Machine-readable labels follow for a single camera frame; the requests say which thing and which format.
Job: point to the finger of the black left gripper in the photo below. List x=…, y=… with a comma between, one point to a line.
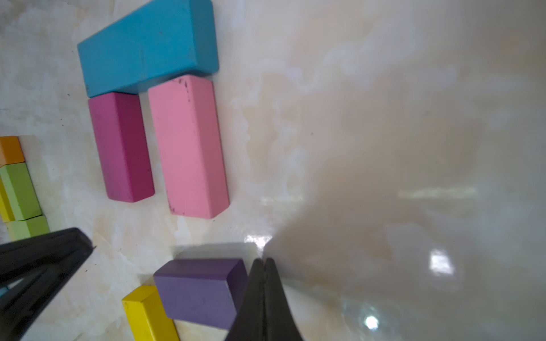
x=37, y=281
x=20, y=258

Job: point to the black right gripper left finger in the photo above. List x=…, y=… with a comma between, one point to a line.
x=249, y=322

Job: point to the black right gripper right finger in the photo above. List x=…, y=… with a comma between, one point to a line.
x=279, y=323

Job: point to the lime green block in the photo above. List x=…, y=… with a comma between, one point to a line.
x=20, y=191
x=24, y=229

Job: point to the yellow short block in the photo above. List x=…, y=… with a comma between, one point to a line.
x=7, y=214

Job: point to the purple block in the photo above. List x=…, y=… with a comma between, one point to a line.
x=203, y=291

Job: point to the orange long block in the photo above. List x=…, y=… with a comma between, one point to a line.
x=10, y=151

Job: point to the magenta small block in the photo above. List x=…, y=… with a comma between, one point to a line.
x=120, y=137

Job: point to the pink block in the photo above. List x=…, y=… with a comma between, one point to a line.
x=188, y=137

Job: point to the teal block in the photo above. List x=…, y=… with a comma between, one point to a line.
x=158, y=42

